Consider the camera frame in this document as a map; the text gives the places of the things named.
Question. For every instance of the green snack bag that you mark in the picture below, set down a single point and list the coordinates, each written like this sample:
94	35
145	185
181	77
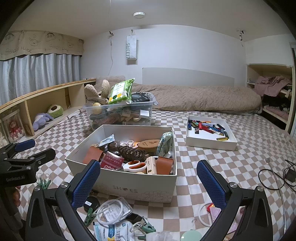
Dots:
120	92

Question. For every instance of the orange white scissors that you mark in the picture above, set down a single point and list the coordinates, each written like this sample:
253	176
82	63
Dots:
134	165

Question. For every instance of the clear plastic box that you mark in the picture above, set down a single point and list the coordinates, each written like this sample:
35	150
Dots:
115	212

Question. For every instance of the open wardrobe shelf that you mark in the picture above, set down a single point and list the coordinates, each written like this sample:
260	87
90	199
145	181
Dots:
266	69

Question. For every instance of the purple plush toy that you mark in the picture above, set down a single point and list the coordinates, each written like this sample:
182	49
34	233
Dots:
41	120

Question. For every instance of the brown leather pouch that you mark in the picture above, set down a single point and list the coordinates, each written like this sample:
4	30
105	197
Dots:
164	164
92	155

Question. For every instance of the red snack packet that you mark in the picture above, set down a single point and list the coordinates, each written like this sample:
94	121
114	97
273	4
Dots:
210	207

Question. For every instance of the red printed box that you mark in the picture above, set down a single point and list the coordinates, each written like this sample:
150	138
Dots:
112	162

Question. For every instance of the shallow white cardboard tray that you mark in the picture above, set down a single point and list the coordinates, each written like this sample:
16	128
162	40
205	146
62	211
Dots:
208	144

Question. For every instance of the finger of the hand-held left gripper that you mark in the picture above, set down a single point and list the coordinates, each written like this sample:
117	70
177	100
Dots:
39	157
24	144

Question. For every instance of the brown plush toy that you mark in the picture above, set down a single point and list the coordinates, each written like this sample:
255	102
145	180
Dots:
91	90

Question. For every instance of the metal fork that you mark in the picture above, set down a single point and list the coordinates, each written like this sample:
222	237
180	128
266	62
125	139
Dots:
268	160

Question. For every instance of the wooden hair brush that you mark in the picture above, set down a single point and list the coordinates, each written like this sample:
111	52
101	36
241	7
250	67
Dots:
148	146

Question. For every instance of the mint green round lid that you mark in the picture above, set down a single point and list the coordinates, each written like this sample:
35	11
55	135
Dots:
192	236

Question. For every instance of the avocado plush toy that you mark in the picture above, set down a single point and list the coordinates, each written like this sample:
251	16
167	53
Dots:
55	111

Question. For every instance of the beige printed curtain valance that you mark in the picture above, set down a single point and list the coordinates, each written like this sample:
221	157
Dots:
41	44

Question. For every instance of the pile of colourful lighters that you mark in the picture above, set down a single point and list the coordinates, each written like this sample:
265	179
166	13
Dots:
205	126

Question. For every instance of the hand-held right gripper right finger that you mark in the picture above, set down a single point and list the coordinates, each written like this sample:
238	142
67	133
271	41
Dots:
211	183

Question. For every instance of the floral tissue pack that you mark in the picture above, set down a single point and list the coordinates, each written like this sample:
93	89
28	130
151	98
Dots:
165	143

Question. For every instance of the white cardboard shoe box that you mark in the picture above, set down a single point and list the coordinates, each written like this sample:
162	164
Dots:
138	185

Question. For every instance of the yellow round toy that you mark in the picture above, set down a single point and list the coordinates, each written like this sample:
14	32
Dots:
97	107

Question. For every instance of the wooden bedside shelf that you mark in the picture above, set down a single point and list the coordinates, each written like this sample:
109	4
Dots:
46	89

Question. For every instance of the round ceiling light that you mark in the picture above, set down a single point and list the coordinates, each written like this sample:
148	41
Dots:
139	14

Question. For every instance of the grey curtain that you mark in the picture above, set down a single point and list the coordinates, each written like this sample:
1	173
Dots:
34	69

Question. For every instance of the clear plastic storage bin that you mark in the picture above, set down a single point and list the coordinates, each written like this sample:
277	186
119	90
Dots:
148	105

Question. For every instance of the pink clothes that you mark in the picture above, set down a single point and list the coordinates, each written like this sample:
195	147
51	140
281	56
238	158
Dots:
268	85

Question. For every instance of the person's left hand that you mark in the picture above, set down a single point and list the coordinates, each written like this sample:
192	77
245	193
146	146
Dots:
16	197

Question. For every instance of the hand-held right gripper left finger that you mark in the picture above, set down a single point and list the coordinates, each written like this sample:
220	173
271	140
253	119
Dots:
85	183

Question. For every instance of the white hanging paper bag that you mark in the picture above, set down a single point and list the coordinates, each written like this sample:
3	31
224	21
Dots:
131	48

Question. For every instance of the boxed red doll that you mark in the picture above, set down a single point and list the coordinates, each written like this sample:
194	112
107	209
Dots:
15	129

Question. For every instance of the black round jar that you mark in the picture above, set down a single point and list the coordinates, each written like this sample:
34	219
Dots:
91	204

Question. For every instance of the checkered bed sheet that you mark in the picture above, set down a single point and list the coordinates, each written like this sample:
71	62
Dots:
231	173

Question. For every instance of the grey headboard panel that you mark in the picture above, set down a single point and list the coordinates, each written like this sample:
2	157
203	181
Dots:
185	77

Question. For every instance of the black electronic device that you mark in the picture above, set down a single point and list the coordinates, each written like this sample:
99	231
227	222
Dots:
141	97

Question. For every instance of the black power adapter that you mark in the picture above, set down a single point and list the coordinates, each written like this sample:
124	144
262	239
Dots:
291	175

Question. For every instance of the beige quilt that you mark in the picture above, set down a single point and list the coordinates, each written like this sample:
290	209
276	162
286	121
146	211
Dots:
196	97

